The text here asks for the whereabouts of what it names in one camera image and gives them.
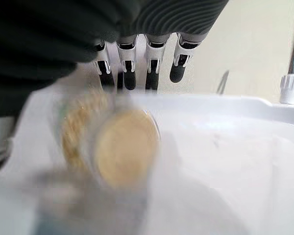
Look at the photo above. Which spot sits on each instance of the white medical cart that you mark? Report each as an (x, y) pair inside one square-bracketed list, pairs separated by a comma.
[(223, 159)]

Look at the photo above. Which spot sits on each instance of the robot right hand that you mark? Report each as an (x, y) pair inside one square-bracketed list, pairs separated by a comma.
[(51, 31)]

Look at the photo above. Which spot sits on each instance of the metal pole white knob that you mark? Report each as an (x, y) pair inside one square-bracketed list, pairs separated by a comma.
[(290, 88)]

